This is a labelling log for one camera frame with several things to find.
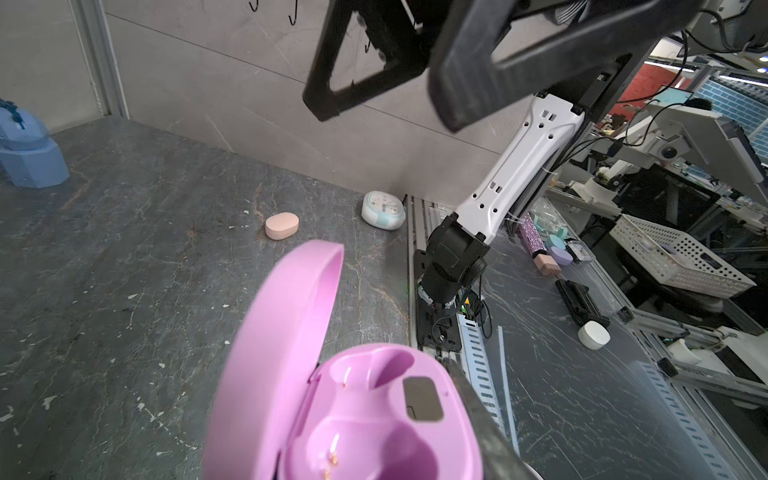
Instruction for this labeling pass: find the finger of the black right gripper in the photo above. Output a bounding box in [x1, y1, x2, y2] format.
[303, 0, 444, 122]
[428, 1, 702, 132]

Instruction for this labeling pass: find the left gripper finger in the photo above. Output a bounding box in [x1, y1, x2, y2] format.
[443, 358, 537, 480]

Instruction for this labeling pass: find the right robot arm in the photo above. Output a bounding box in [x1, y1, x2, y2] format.
[303, 1, 700, 308]

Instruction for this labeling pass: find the white plastic crate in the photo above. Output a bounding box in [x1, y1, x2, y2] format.
[609, 214, 756, 299]

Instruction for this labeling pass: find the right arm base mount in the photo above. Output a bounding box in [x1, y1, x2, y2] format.
[413, 250, 490, 353]

